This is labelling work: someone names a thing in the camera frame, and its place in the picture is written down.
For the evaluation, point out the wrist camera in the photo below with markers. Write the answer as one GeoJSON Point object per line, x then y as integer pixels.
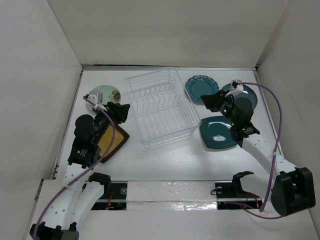
{"type": "Point", "coordinates": [236, 86]}
{"type": "Point", "coordinates": [95, 97]}

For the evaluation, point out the metal base rail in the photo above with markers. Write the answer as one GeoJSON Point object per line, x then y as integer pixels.
{"type": "Point", "coordinates": [184, 199]}

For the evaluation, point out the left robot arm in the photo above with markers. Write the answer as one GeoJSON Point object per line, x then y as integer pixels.
{"type": "Point", "coordinates": [81, 185]}

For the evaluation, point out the teal square plate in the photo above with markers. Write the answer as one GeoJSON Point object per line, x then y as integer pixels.
{"type": "Point", "coordinates": [215, 132]}

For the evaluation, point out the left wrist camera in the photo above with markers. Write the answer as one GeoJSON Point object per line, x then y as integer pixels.
{"type": "Point", "coordinates": [95, 97]}

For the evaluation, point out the white wire dish rack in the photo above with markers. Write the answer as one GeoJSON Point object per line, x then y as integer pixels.
{"type": "Point", "coordinates": [162, 108]}

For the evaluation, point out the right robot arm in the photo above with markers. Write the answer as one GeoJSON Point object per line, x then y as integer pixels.
{"type": "Point", "coordinates": [291, 188]}

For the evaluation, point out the mint floral round plate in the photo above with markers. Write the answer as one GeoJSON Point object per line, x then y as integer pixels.
{"type": "Point", "coordinates": [110, 94]}

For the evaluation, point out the scalloped teal round plate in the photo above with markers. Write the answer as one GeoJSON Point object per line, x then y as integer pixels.
{"type": "Point", "coordinates": [199, 85]}

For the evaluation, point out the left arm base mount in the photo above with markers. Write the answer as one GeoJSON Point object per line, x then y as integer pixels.
{"type": "Point", "coordinates": [114, 196]}

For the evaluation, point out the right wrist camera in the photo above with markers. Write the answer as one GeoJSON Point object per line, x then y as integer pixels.
{"type": "Point", "coordinates": [236, 86]}

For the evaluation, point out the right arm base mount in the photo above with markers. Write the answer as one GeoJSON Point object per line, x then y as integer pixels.
{"type": "Point", "coordinates": [230, 194]}

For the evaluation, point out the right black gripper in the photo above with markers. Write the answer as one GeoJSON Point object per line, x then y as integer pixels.
{"type": "Point", "coordinates": [212, 101]}

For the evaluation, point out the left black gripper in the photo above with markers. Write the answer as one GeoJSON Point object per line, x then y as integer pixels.
{"type": "Point", "coordinates": [118, 111]}

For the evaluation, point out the smooth teal round plate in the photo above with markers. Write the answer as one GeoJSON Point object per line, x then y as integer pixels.
{"type": "Point", "coordinates": [248, 94]}

